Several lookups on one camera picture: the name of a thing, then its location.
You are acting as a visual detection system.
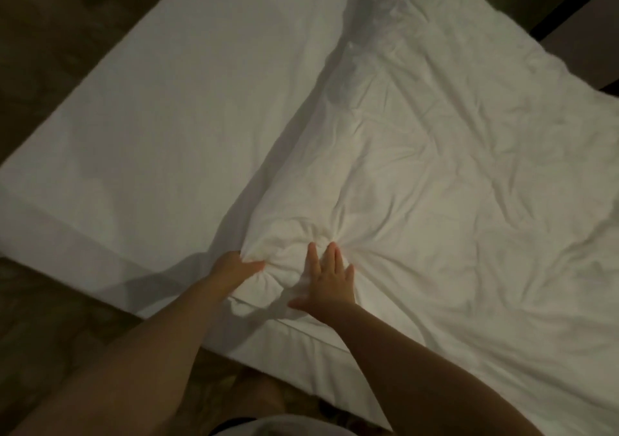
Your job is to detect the person's right hand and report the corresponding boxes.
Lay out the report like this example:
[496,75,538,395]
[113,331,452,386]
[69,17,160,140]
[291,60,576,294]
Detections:
[288,241,357,324]

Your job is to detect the person's left hand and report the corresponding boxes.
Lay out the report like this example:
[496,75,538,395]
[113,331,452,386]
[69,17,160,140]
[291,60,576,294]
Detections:
[208,250,267,301]

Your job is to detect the white duvet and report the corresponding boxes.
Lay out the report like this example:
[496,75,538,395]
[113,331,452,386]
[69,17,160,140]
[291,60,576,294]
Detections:
[230,0,619,436]

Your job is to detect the person's left forearm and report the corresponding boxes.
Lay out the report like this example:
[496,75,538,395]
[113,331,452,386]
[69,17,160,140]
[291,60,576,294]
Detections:
[10,276,238,436]

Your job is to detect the person's right forearm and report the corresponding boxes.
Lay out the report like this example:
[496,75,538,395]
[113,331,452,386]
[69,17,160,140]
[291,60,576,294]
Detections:
[324,303,543,436]

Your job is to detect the person's left leg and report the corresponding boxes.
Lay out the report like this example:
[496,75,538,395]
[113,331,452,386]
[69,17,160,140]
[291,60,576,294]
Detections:
[224,368,291,422]

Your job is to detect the person's white shirt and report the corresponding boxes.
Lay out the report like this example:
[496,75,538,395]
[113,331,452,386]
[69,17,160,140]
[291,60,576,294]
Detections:
[215,415,359,436]

